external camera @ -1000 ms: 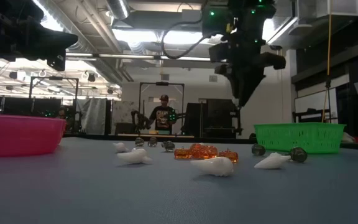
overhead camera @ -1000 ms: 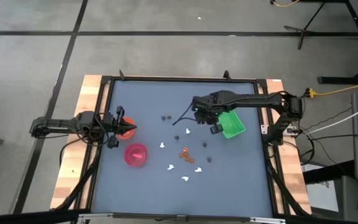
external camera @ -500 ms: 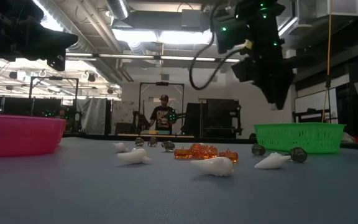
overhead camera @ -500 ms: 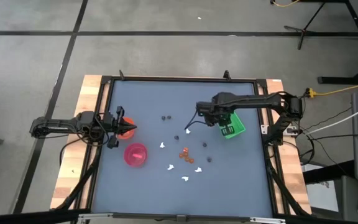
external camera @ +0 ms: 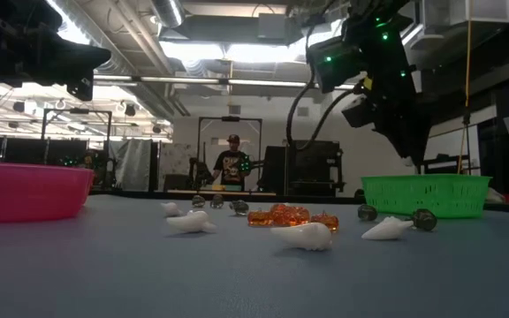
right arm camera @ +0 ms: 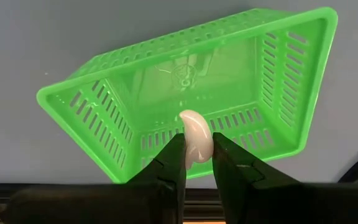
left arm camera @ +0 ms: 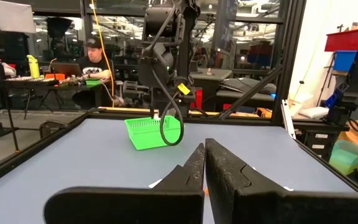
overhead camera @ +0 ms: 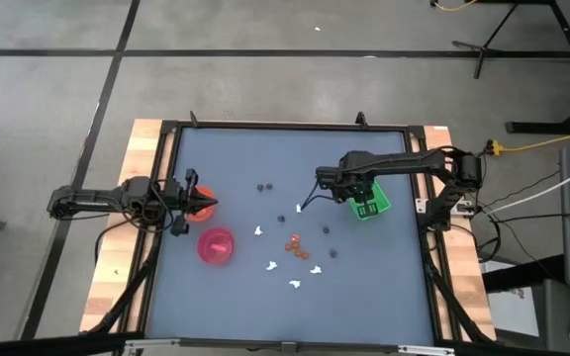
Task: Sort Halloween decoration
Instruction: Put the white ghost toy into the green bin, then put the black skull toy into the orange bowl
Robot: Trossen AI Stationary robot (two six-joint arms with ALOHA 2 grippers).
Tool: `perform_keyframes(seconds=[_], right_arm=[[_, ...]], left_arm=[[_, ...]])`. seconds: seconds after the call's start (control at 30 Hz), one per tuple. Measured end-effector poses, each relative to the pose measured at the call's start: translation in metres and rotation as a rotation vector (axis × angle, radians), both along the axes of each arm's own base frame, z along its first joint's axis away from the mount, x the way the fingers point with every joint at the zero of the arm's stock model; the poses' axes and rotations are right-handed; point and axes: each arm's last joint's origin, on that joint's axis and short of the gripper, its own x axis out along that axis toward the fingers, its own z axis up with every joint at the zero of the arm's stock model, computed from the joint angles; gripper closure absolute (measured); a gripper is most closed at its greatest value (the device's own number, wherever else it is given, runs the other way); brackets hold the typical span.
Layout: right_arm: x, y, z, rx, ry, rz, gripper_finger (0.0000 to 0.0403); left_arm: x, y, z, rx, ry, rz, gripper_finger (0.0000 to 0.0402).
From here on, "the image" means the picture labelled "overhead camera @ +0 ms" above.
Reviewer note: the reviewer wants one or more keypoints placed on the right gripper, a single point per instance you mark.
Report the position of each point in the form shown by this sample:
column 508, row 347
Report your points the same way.
column 342, row 184

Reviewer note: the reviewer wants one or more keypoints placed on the pink plastic bowl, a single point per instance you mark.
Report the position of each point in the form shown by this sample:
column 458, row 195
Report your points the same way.
column 216, row 247

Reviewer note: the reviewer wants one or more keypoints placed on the green plastic basket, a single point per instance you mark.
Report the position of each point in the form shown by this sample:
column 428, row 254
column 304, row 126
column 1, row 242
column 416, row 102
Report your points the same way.
column 381, row 203

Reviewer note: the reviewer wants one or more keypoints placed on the black desk leg frame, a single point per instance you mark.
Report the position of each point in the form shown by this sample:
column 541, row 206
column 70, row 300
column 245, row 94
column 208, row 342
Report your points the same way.
column 537, row 127

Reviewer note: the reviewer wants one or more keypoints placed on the yellow power plug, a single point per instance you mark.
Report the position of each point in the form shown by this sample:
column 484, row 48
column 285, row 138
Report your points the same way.
column 494, row 147

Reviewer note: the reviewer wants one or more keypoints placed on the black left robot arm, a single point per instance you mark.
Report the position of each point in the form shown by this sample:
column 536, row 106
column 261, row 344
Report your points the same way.
column 92, row 198

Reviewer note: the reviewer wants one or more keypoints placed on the orange plastic bowl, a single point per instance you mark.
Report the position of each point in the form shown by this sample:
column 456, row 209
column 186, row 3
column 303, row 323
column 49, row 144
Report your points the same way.
column 206, row 215

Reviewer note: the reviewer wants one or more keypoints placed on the grey-blue table mat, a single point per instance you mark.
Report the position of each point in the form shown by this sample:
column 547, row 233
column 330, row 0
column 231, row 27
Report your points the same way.
column 245, row 306

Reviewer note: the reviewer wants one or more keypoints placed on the black aluminium table frame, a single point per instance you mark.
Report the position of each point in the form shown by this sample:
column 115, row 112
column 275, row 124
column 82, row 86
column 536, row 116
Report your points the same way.
column 290, row 124

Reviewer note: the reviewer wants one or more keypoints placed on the black desk beam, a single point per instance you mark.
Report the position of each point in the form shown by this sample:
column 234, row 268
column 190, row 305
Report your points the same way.
column 522, row 274

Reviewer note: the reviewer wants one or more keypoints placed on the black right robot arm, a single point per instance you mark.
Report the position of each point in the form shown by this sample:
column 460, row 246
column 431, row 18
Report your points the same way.
column 404, row 160

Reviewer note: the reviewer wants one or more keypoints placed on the black tripod stand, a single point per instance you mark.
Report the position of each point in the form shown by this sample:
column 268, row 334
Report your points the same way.
column 483, row 49

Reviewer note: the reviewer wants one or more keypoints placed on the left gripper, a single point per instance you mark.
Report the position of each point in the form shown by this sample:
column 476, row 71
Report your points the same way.
column 178, row 198

